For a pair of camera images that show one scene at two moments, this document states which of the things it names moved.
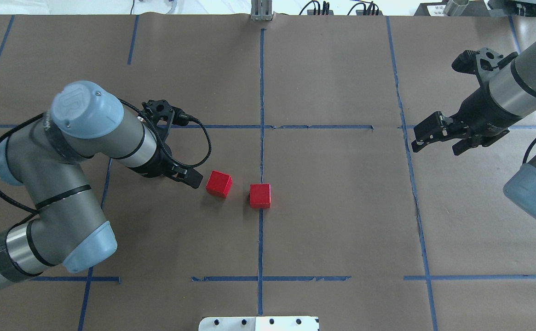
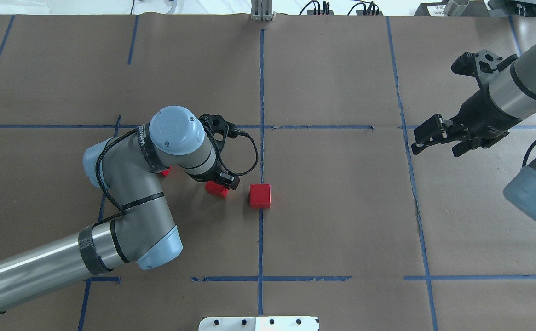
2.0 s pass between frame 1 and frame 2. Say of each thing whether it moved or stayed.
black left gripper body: stayed
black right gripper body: moved
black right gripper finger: moved
